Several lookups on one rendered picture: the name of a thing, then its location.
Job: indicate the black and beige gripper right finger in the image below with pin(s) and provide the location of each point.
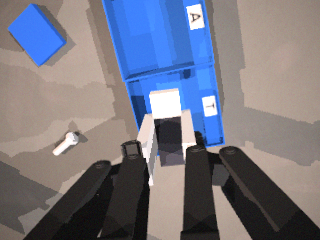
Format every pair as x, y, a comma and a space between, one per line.
265, 211

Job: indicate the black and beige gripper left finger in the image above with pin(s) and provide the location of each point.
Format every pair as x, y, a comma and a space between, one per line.
78, 215

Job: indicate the blue rack of three bins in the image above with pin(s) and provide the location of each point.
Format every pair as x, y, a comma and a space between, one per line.
151, 38

